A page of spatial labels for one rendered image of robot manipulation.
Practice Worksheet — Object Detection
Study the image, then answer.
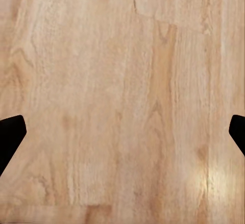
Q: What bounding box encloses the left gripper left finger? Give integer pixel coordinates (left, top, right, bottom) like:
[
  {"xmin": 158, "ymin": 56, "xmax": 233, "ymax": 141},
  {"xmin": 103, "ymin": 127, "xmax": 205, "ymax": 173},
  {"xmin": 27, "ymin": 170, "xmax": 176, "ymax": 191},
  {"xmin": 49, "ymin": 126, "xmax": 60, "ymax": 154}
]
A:
[{"xmin": 0, "ymin": 115, "xmax": 27, "ymax": 176}]

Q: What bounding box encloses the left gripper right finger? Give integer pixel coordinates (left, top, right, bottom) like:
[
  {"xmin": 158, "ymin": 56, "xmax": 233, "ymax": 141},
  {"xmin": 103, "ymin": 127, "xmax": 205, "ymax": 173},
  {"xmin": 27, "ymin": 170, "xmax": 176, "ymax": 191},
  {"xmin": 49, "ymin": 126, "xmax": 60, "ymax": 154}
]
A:
[{"xmin": 229, "ymin": 115, "xmax": 245, "ymax": 156}]

